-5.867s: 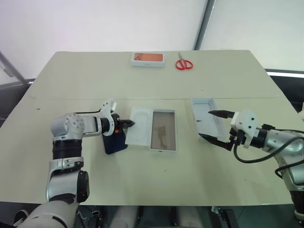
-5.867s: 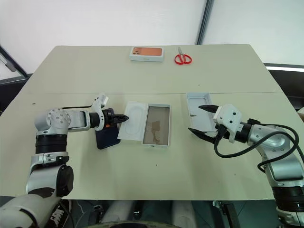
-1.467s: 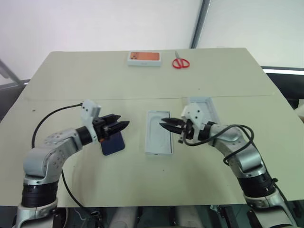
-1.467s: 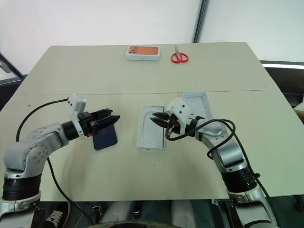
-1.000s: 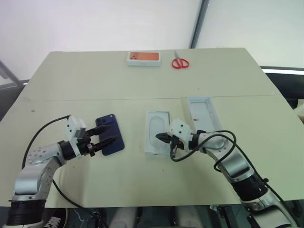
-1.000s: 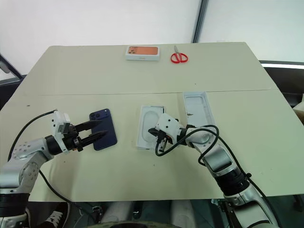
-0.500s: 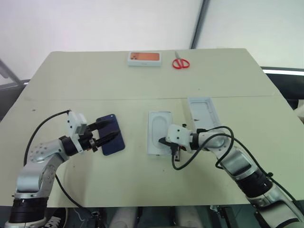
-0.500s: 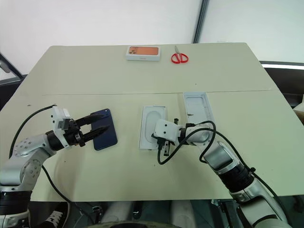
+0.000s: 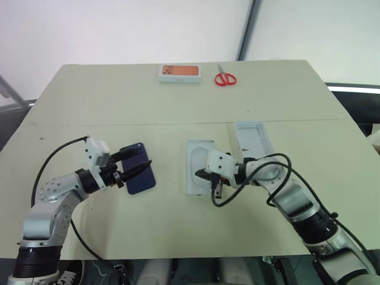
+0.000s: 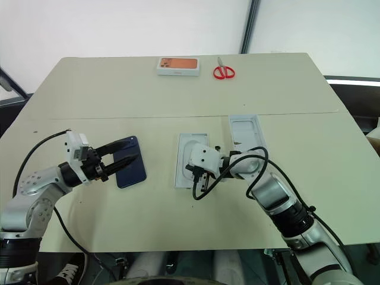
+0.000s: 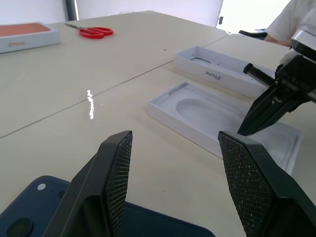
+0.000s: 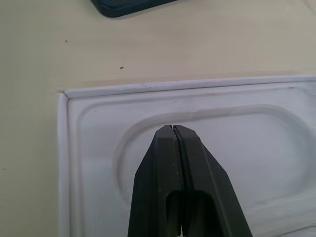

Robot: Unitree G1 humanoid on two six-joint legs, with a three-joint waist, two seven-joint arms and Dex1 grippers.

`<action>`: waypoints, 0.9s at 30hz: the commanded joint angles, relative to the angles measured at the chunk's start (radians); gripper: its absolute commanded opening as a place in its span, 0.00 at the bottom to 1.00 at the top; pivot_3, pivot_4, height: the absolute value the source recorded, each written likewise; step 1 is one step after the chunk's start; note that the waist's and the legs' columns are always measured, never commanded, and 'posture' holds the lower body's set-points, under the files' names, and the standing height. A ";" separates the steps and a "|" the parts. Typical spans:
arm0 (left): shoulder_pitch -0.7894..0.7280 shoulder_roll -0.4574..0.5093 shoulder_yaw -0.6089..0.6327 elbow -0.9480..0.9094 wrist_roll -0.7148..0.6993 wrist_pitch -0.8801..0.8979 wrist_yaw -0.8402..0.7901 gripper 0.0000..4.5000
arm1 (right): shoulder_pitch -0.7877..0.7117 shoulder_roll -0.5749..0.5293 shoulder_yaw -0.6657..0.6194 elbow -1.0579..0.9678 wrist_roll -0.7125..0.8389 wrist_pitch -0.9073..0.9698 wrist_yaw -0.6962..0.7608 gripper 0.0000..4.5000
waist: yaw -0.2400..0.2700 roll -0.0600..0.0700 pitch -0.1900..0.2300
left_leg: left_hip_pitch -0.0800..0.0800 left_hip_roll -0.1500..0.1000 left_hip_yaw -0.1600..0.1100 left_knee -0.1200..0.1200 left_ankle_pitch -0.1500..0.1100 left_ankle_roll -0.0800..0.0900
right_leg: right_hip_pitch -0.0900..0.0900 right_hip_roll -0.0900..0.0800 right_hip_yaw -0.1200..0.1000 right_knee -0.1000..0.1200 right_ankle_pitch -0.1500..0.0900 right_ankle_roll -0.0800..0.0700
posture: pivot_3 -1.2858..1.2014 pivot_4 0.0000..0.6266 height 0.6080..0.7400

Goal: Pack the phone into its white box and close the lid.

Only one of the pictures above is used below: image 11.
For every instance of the person in white shirt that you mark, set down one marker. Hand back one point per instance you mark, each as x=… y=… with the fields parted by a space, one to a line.
x=291 y=22

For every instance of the dark vertical pole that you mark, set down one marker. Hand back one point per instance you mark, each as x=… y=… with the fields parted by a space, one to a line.
x=71 y=10

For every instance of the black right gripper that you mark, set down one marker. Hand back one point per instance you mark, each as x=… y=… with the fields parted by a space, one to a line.
x=296 y=79

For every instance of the dark blue smartphone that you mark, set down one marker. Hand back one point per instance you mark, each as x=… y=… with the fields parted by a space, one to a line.
x=24 y=205

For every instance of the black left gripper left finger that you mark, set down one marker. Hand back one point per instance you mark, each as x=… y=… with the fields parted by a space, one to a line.
x=98 y=185

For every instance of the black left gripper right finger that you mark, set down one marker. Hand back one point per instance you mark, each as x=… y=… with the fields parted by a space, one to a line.
x=259 y=187

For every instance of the white box with orange phone print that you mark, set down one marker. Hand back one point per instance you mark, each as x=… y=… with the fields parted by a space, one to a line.
x=24 y=37

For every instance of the white phone box base tray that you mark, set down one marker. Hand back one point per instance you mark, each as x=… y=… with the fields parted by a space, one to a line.
x=197 y=108

